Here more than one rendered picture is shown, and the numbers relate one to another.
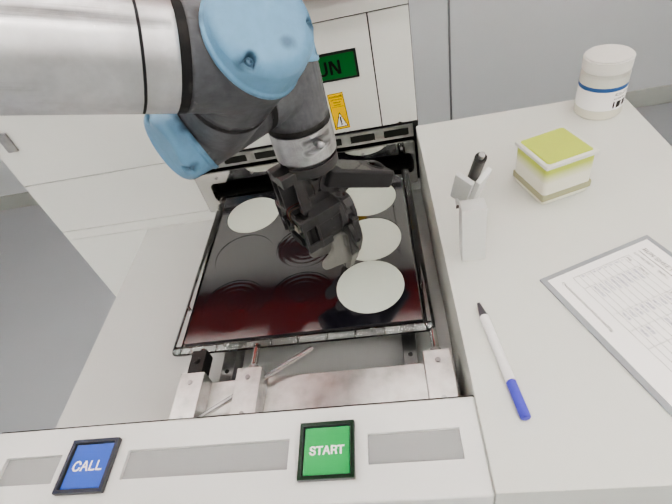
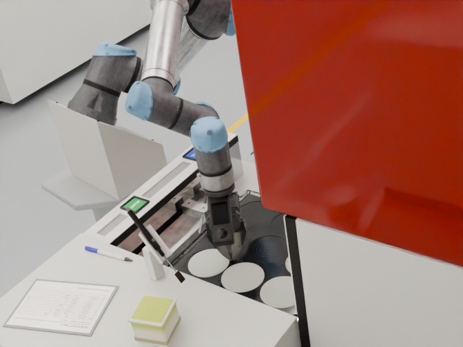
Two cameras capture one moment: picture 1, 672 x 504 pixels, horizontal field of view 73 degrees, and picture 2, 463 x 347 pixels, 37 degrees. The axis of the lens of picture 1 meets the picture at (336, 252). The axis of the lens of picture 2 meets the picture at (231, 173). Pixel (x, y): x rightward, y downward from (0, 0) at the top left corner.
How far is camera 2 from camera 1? 1.68 m
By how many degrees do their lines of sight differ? 85
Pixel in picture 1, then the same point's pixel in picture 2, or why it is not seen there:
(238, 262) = not seen: hidden behind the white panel
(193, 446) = (175, 177)
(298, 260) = (260, 243)
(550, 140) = (157, 309)
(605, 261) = (98, 310)
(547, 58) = not seen: outside the picture
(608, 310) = (84, 293)
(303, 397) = (183, 228)
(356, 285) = (214, 257)
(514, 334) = (110, 264)
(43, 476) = not seen: hidden behind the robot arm
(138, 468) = (182, 166)
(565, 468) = (67, 249)
